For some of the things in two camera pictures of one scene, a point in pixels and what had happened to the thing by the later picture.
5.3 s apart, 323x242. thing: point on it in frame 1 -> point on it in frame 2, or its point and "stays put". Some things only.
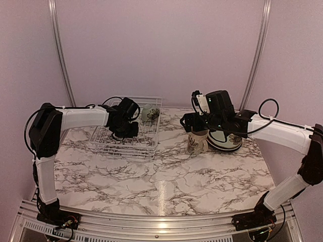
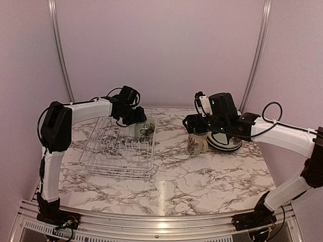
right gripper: [188, 117] stays put
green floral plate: [217, 139] stays put
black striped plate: [224, 143] stays put
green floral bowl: [150, 112] -> [145, 129]
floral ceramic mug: [197, 141] stays put
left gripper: [133, 133] -> [140, 117]
